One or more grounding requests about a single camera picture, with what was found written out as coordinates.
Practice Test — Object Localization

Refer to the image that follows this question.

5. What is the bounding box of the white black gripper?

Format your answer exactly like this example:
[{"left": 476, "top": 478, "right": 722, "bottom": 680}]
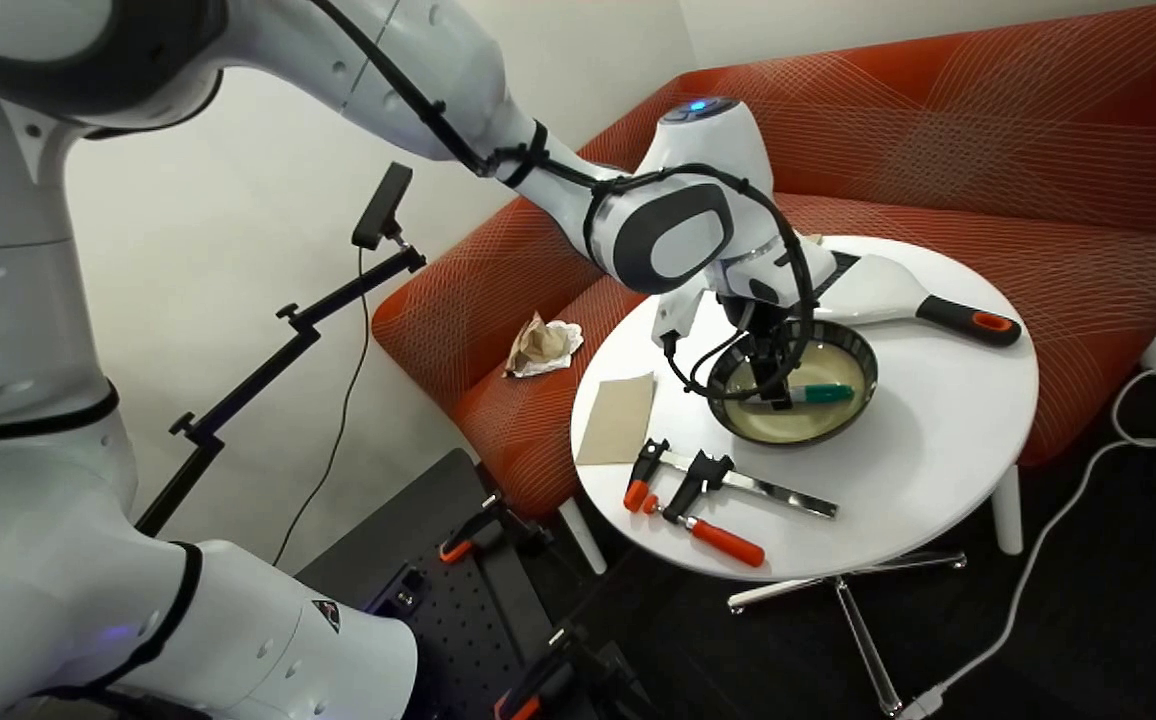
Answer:
[{"left": 652, "top": 236, "right": 837, "bottom": 410}]

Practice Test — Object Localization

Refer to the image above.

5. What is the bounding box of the green capped marker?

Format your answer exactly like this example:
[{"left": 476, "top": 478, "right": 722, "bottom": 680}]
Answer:
[{"left": 790, "top": 384, "right": 857, "bottom": 410}]

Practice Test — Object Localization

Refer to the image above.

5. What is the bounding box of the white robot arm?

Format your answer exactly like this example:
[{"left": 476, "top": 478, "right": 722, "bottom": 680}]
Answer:
[{"left": 0, "top": 0, "right": 827, "bottom": 720}]

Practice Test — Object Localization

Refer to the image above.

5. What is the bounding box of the black bowl cream inside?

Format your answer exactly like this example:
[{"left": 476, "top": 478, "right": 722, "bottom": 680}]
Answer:
[{"left": 705, "top": 326, "right": 881, "bottom": 448}]

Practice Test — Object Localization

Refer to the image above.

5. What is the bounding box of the orange black bar clamp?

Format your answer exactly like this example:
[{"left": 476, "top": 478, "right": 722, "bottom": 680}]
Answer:
[{"left": 622, "top": 438, "right": 843, "bottom": 574}]

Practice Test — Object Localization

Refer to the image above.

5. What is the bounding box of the crumpled paper on sofa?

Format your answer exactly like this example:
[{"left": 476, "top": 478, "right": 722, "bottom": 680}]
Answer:
[{"left": 506, "top": 315, "right": 583, "bottom": 381}]

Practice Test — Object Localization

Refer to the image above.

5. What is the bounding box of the chrome table base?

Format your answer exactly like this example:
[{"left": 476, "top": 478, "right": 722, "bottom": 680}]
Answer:
[{"left": 725, "top": 552, "right": 969, "bottom": 720}]

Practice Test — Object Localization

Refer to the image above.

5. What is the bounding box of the orange patterned sofa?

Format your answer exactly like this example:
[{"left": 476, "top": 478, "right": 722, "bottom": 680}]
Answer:
[{"left": 371, "top": 10, "right": 1156, "bottom": 516}]

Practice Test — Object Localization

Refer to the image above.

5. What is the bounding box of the orange black clamp on base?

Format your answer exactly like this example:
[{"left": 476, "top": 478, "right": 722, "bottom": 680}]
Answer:
[{"left": 435, "top": 495, "right": 520, "bottom": 566}]

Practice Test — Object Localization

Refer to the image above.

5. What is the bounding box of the white cable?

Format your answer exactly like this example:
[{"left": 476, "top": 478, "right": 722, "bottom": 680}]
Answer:
[{"left": 892, "top": 331, "right": 1156, "bottom": 720}]

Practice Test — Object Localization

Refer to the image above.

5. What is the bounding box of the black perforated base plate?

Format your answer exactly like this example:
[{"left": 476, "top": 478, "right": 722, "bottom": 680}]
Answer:
[{"left": 299, "top": 448, "right": 652, "bottom": 720}]

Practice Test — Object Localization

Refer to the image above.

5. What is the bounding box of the black camera on stand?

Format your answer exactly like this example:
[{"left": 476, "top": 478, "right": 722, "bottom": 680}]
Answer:
[{"left": 134, "top": 161, "right": 429, "bottom": 539}]

